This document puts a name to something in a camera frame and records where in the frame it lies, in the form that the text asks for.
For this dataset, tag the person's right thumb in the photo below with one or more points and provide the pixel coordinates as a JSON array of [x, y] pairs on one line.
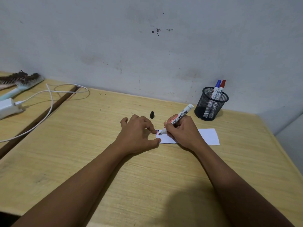
[[166, 128]]

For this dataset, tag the person's right forearm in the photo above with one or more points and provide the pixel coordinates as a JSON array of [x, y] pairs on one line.
[[236, 186]]

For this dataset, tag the person's left hand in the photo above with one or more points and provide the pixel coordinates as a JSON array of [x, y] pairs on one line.
[[135, 137]]

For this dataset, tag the person's right hand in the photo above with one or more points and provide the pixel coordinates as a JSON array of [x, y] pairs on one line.
[[184, 132]]

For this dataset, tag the blue capped white marker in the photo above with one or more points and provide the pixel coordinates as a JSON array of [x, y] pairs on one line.
[[216, 88]]

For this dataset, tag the person's left forearm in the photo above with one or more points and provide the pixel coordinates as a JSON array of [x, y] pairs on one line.
[[78, 186]]

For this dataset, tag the person's left little finger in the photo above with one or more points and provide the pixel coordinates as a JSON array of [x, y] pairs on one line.
[[123, 122]]

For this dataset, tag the black marker cap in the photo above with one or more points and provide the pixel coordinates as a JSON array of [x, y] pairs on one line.
[[152, 114]]

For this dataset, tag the black mesh pen holder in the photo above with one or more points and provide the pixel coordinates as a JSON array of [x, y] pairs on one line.
[[209, 108]]

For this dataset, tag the person's left thumb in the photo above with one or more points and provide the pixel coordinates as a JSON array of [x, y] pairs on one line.
[[155, 143]]

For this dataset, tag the white paper strip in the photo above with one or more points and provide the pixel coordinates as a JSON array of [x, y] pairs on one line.
[[209, 137]]

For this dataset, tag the red capped white marker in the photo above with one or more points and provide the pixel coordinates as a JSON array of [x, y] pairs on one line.
[[221, 88]]

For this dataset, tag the white charger adapter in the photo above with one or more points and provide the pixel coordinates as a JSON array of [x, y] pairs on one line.
[[7, 108]]

